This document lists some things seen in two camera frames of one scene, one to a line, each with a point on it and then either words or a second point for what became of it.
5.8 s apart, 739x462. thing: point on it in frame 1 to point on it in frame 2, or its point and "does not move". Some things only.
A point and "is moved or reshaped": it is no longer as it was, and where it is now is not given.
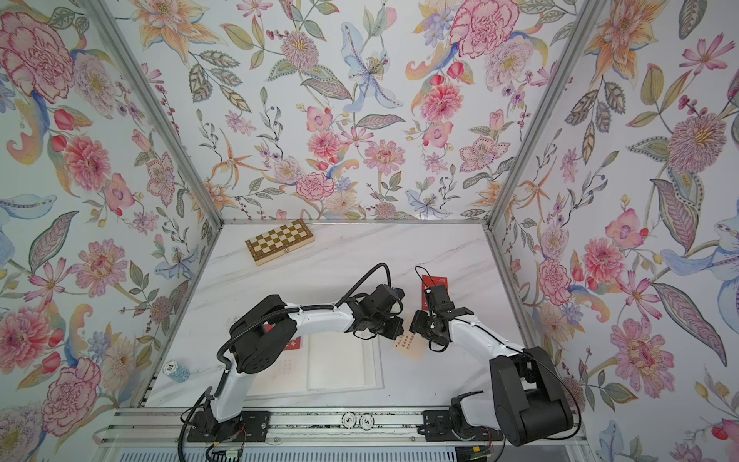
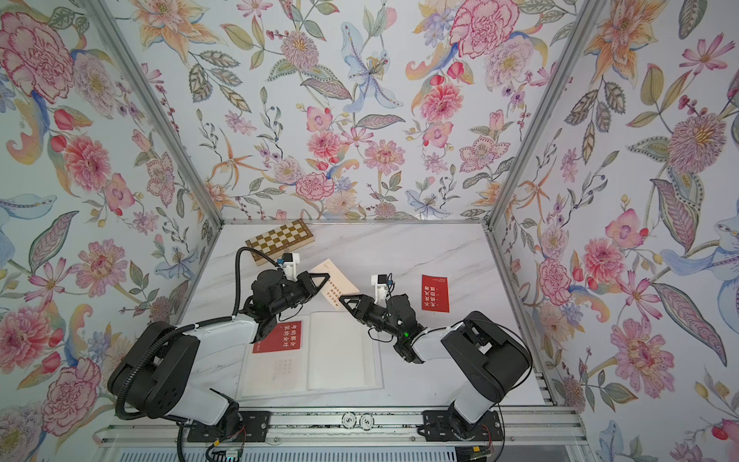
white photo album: x=325 y=362 does not move
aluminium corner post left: x=97 y=10 does not move
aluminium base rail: x=355 y=427 does not move
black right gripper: x=418 y=324 to x=367 y=305
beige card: x=410 y=344 is moved or reshaped
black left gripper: x=394 y=331 to x=306 y=280
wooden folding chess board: x=279 y=241 does not move
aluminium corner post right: x=586 y=22 does not move
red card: x=436 y=280 does not move
